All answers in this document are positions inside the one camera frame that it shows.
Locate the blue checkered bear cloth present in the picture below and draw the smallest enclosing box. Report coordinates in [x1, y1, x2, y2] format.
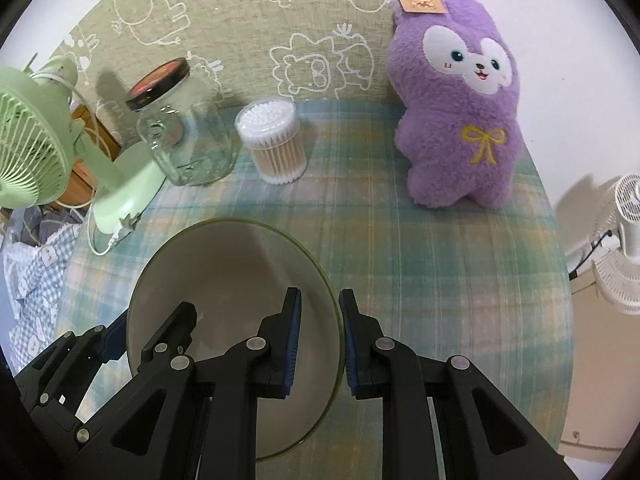
[1, 206, 81, 374]

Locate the plaid green tablecloth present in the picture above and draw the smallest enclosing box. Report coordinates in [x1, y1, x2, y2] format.
[56, 101, 574, 445]

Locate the wooden chair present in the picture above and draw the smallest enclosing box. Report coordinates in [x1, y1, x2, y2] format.
[49, 102, 122, 208]

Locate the green desk fan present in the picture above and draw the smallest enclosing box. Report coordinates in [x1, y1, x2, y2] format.
[1, 56, 165, 240]

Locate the glass jar black lid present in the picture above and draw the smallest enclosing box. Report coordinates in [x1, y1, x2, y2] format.
[125, 58, 235, 186]

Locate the cotton swab container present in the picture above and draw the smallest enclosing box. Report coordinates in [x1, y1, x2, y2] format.
[235, 98, 307, 185]

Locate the white standing fan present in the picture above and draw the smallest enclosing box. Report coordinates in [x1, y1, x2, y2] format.
[568, 172, 639, 315]

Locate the purple plush bunny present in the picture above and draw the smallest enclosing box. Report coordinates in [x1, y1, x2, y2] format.
[385, 0, 524, 209]

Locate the green fan white cable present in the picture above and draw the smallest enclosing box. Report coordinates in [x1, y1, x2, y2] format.
[29, 71, 139, 258]

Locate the green cartoon wall mat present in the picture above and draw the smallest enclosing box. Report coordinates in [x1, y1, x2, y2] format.
[58, 0, 393, 143]

